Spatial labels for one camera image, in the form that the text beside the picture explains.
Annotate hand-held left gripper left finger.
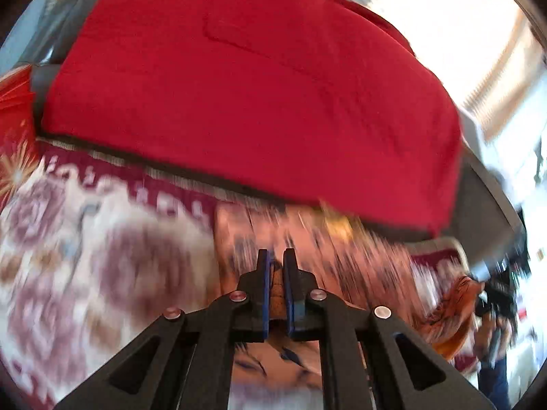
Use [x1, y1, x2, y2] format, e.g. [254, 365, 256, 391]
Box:
[55, 249, 271, 410]

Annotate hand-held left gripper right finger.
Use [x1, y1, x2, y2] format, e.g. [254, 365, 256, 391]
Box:
[283, 248, 497, 410]

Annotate orange black floral garment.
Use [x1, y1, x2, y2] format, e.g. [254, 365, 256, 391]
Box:
[213, 203, 485, 410]

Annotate person's right forearm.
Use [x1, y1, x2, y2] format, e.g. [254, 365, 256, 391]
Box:
[476, 361, 512, 410]

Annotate person's right hand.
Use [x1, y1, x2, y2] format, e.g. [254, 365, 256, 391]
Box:
[473, 310, 513, 366]

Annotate dark leather sofa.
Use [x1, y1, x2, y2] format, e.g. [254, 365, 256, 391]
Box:
[31, 0, 527, 268]

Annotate white side furniture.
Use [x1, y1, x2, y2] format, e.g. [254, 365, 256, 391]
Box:
[458, 109, 507, 182]

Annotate floral fleece blanket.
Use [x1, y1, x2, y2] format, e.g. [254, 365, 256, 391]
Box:
[0, 137, 475, 410]

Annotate red pillow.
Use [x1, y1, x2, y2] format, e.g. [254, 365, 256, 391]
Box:
[40, 0, 466, 239]

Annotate beige dotted curtain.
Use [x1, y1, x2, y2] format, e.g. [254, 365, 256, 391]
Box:
[331, 0, 545, 137]

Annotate red gold patterned cushion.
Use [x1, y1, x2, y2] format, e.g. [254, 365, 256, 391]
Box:
[0, 63, 40, 199]

